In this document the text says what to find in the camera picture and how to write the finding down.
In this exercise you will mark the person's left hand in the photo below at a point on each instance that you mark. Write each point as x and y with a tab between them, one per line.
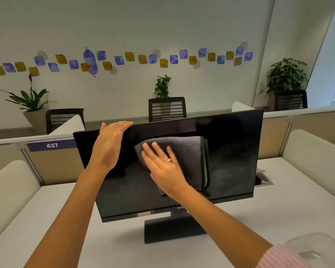
107	147

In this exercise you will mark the person's right hand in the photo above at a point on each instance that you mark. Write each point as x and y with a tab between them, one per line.
166	174

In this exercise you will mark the person's right middle finger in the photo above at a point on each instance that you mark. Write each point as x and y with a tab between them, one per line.
148	152

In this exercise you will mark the person's right little finger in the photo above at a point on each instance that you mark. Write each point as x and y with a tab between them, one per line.
171	155

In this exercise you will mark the person's left fingers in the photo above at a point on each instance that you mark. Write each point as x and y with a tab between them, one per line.
118	126

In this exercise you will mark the grey microfibre cloth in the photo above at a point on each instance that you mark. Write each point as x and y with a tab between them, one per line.
185	153

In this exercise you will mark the black computer monitor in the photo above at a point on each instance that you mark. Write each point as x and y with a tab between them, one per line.
231	153

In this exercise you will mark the person's right forearm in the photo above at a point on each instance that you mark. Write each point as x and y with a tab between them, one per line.
212	220

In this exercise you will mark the person's left forearm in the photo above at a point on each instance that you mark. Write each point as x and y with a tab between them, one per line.
69	217

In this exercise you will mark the black mesh office chair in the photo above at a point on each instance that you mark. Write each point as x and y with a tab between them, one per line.
291	100
62	118
167	109

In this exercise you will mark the white rounded desk divider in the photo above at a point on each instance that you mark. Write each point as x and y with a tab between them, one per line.
241	106
69	126
8	192
315	161

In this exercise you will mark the small leafy plant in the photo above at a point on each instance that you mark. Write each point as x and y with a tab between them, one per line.
162	86

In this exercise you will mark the row of blue yellow decals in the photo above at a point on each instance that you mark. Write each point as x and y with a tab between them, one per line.
128	57

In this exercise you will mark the purple number label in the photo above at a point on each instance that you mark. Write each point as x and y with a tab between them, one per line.
51	145

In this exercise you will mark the long-leaved potted plant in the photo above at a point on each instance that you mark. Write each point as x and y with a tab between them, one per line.
30	101

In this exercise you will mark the beige cubicle partition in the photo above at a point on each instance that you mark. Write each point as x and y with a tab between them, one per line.
273	136

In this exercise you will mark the large bushy plant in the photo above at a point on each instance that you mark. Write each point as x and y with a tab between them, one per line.
286	75

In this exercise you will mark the pink striped sleeve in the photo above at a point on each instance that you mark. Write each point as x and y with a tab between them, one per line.
279	258

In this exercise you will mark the translucent plastic object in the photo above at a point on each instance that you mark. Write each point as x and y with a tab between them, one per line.
318	245

